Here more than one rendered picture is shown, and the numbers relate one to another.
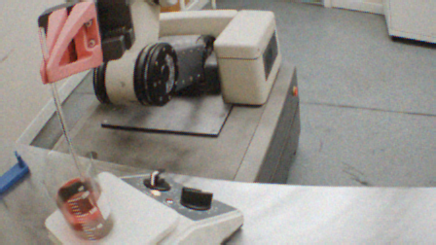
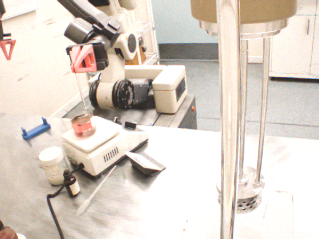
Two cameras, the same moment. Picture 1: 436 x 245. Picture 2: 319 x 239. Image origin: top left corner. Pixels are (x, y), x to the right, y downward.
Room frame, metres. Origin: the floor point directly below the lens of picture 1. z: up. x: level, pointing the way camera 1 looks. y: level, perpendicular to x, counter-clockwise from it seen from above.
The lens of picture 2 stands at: (-0.31, -0.05, 1.19)
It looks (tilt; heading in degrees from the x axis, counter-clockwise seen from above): 30 degrees down; 0
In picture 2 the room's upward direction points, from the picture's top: 8 degrees counter-clockwise
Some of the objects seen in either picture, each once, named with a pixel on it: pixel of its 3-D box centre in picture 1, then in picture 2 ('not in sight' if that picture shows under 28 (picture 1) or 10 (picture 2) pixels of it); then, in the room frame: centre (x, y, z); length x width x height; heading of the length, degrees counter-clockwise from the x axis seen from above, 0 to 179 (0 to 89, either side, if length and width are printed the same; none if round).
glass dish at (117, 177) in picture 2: not in sight; (113, 176); (0.20, 0.08, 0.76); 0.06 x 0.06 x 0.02
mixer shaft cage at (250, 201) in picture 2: not in sight; (242, 122); (-0.04, -0.15, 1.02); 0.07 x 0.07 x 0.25
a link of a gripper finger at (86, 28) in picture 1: (57, 52); (77, 62); (0.33, 0.13, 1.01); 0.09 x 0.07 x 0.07; 170
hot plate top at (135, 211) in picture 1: (104, 223); (91, 132); (0.30, 0.13, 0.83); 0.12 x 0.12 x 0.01; 46
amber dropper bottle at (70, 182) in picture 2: not in sight; (70, 181); (0.17, 0.17, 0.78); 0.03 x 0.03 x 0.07
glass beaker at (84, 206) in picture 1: (76, 198); (81, 120); (0.29, 0.14, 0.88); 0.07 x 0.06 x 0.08; 114
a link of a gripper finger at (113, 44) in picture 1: (74, 47); (85, 62); (0.33, 0.11, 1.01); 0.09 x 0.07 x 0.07; 169
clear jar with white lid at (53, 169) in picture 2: not in sight; (55, 166); (0.23, 0.22, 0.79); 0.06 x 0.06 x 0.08
